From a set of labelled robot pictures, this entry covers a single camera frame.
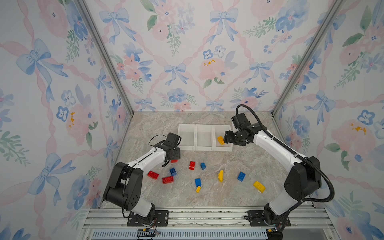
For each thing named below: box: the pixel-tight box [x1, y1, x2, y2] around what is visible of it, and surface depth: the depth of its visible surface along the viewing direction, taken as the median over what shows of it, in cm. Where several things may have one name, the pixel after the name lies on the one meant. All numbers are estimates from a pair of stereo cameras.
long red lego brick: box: [162, 176, 174, 184], surface depth 87 cm
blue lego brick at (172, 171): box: [169, 167, 177, 176], surface depth 87 cm
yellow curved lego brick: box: [218, 170, 224, 183], surface depth 87 cm
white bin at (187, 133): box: [176, 124, 196, 151], surface depth 104 cm
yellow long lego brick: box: [252, 180, 266, 193], surface depth 85 cm
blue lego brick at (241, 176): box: [237, 171, 246, 182], surface depth 89 cm
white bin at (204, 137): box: [195, 124, 214, 151], surface depth 105 cm
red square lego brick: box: [188, 161, 196, 171], surface depth 93 cm
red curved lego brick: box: [147, 170, 160, 180], surface depth 89 cm
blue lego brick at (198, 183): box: [195, 178, 202, 190], surface depth 87 cm
